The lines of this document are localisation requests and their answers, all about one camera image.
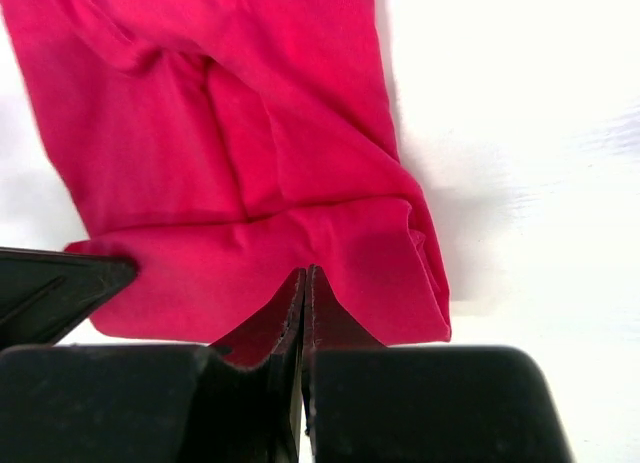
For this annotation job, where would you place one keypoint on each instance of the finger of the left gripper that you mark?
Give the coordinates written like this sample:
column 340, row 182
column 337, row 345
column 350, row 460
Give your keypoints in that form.
column 45, row 295

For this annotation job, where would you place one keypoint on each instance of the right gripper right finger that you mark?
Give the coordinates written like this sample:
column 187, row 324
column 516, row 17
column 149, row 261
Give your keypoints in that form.
column 366, row 402

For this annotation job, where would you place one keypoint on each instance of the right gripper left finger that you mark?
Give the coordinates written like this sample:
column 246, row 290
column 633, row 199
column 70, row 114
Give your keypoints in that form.
column 236, row 400

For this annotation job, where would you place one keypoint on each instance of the pink t-shirt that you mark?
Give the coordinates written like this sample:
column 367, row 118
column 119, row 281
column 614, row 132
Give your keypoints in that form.
column 222, row 144

